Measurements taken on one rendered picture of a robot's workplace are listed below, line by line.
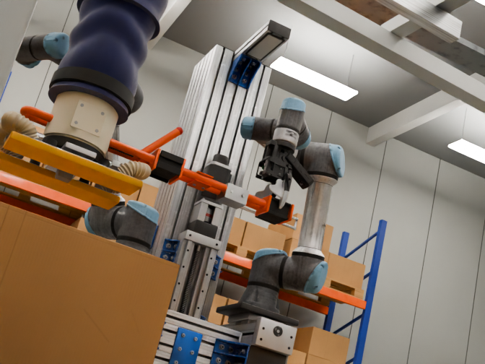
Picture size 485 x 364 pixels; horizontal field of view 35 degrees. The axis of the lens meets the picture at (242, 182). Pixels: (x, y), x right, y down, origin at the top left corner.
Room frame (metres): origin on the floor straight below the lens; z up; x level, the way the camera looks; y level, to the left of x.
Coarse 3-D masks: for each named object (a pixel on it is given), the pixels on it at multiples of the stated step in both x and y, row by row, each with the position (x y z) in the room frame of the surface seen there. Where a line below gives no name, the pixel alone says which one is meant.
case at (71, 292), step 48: (0, 240) 1.71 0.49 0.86; (48, 240) 1.75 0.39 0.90; (96, 240) 1.79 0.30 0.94; (0, 288) 1.72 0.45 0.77; (48, 288) 1.76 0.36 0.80; (96, 288) 1.80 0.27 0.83; (144, 288) 1.84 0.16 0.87; (0, 336) 1.74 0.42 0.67; (48, 336) 1.77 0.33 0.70; (96, 336) 1.81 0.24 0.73; (144, 336) 1.86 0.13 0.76
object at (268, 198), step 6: (264, 198) 2.13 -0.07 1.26; (270, 198) 2.10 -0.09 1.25; (270, 204) 2.11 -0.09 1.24; (276, 204) 2.12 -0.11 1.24; (288, 204) 2.13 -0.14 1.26; (258, 210) 2.14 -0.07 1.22; (264, 210) 2.11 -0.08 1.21; (270, 210) 2.11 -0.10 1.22; (276, 210) 2.12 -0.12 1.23; (282, 210) 2.13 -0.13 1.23; (288, 210) 2.13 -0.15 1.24; (258, 216) 2.16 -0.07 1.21; (264, 216) 2.15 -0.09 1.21; (270, 216) 2.14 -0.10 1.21; (276, 216) 2.12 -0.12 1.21; (282, 216) 2.12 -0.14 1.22; (288, 216) 2.13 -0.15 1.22; (276, 222) 2.18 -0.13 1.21; (282, 222) 2.17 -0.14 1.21
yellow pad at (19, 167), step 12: (0, 156) 1.91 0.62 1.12; (12, 156) 1.93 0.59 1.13; (0, 168) 1.99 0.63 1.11; (12, 168) 1.97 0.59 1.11; (24, 168) 1.94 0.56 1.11; (36, 168) 1.95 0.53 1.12; (36, 180) 2.01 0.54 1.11; (48, 180) 1.99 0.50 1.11; (72, 180) 1.98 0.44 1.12; (84, 180) 2.03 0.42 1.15; (72, 192) 2.04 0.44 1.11; (84, 192) 2.01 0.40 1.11; (96, 192) 2.01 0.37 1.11; (108, 192) 2.04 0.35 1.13; (96, 204) 2.10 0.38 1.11; (108, 204) 2.07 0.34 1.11
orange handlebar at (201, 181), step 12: (24, 108) 1.86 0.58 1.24; (36, 108) 1.86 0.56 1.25; (36, 120) 1.90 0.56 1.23; (48, 120) 1.87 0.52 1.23; (120, 144) 1.94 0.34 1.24; (144, 156) 1.97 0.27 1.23; (180, 180) 2.07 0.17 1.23; (192, 180) 2.06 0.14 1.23; (204, 180) 2.04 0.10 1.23; (216, 192) 2.10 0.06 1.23; (252, 204) 2.14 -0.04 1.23; (264, 204) 2.11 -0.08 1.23
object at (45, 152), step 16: (16, 144) 1.77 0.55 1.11; (32, 144) 1.75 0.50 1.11; (48, 144) 1.77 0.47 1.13; (48, 160) 1.83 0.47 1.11; (64, 160) 1.80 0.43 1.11; (80, 160) 1.80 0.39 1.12; (80, 176) 1.89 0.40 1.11; (96, 176) 1.86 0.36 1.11; (112, 176) 1.83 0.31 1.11; (128, 176) 1.84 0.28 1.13; (128, 192) 1.92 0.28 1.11
